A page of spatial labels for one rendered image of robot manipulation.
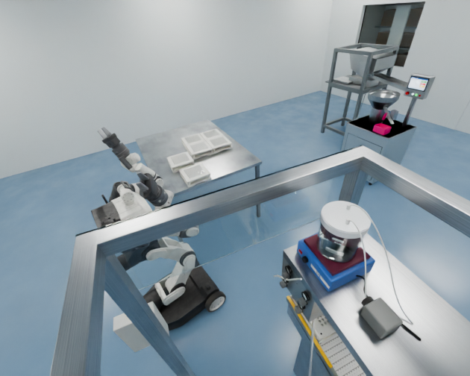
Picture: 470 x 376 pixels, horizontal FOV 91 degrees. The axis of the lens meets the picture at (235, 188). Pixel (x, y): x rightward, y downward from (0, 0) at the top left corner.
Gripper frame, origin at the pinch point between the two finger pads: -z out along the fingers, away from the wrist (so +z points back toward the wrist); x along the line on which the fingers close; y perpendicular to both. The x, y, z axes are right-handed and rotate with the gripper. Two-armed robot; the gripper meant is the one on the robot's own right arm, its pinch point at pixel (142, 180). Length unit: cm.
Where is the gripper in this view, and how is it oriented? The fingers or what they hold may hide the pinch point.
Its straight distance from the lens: 107.7
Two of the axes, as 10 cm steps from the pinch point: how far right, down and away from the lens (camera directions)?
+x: -1.7, -8.6, 4.9
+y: 9.7, -2.3, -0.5
